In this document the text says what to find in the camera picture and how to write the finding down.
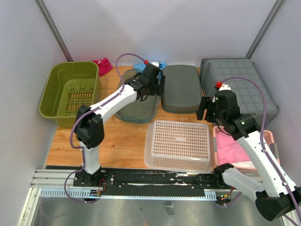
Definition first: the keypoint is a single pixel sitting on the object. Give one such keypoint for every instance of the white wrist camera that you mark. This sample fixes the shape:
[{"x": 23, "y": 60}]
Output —
[
  {"x": 219, "y": 86},
  {"x": 156, "y": 64}
]

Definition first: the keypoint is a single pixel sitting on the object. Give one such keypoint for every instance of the magenta cloth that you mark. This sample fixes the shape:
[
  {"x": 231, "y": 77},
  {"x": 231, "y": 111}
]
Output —
[{"x": 104, "y": 66}]

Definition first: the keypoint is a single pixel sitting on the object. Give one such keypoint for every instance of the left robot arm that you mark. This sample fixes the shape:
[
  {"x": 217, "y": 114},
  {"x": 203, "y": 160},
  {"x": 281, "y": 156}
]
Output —
[{"x": 89, "y": 127}]

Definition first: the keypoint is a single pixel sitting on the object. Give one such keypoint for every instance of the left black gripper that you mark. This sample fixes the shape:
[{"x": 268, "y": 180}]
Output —
[{"x": 156, "y": 91}]

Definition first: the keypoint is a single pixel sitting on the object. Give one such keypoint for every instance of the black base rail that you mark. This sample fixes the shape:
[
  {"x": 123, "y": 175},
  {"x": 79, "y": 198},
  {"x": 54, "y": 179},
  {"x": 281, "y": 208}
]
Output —
[{"x": 148, "y": 184}]

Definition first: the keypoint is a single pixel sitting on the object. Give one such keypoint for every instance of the large grey storage crate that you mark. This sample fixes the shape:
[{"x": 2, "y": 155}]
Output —
[{"x": 244, "y": 81}]

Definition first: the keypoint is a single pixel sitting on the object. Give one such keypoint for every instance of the translucent teal plastic tub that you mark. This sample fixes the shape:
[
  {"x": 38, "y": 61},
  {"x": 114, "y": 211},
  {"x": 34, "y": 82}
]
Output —
[{"x": 139, "y": 111}]

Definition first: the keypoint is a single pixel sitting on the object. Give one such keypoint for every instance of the pink towel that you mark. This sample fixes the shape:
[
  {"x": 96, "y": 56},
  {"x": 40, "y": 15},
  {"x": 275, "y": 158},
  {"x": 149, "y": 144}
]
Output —
[{"x": 237, "y": 152}]

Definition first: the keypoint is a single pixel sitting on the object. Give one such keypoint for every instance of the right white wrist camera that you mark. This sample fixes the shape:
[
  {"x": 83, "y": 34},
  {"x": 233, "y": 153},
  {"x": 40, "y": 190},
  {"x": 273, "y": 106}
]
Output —
[{"x": 219, "y": 86}]

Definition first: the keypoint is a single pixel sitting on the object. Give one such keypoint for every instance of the white perforated plastic basket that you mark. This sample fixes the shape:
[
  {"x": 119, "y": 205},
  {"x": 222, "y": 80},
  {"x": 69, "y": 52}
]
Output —
[{"x": 178, "y": 146}]

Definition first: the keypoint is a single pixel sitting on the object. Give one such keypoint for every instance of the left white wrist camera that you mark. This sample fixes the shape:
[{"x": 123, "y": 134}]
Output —
[{"x": 156, "y": 64}]

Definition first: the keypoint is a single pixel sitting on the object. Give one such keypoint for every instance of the dark grey plastic tub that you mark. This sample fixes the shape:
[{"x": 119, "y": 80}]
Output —
[{"x": 183, "y": 92}]

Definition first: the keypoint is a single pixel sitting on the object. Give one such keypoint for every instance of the olive green plastic basket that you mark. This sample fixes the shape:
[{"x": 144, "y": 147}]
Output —
[{"x": 69, "y": 86}]

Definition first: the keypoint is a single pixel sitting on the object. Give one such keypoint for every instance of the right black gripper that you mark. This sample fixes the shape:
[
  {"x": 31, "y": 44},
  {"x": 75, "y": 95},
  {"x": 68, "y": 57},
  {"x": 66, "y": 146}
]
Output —
[{"x": 205, "y": 104}]

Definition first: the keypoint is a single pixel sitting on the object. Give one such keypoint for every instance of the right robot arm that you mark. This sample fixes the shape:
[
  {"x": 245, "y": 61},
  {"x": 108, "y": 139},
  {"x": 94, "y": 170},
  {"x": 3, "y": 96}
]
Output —
[{"x": 277, "y": 194}]

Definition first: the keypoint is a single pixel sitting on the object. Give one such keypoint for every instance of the blue snack packet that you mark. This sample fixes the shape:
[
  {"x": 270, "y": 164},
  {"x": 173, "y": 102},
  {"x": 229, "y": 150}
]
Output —
[{"x": 141, "y": 67}]

